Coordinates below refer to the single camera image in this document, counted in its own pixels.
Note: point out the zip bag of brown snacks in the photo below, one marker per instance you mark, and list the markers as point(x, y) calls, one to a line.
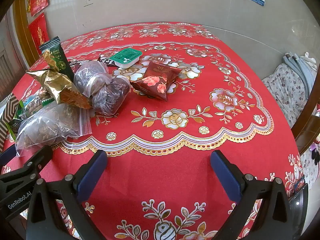
point(42, 130)

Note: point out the clear bag of dark snacks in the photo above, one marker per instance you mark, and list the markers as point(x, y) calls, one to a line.
point(90, 76)
point(110, 97)

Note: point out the striped cardboard box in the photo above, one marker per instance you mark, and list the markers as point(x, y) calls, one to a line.
point(6, 115)

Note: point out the gold foil bag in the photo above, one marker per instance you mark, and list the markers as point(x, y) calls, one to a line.
point(60, 85)

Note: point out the red poster with gold print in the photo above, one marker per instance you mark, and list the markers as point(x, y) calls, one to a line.
point(38, 31)

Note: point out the grey clothing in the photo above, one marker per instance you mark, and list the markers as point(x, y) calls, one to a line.
point(303, 72)

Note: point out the green lidded jelly cup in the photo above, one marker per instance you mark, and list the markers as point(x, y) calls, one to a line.
point(126, 56)

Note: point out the dark coffee stick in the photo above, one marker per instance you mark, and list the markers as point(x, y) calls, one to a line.
point(105, 60)

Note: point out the dark green biscuit packet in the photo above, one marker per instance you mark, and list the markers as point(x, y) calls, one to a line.
point(61, 62)

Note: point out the clear biscuit packet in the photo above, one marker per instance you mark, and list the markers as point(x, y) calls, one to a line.
point(32, 106)

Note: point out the floral bedding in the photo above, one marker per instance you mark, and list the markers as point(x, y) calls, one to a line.
point(287, 90)

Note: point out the wooden door frame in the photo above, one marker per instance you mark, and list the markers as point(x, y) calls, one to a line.
point(21, 30)

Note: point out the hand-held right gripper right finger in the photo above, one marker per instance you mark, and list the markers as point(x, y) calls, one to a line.
point(225, 175)

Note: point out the wooden chair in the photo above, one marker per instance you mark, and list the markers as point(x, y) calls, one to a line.
point(306, 132)

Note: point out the bright green candy packet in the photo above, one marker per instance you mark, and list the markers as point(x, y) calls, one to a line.
point(13, 125)

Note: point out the red flower print packet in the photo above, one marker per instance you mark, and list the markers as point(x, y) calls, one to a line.
point(157, 80)

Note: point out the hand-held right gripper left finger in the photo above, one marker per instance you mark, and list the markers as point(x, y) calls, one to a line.
point(92, 172)

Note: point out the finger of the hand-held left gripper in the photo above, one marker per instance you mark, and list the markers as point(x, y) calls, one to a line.
point(41, 156)
point(7, 152)

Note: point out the red floral tablecloth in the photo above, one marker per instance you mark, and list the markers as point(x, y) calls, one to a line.
point(175, 170)

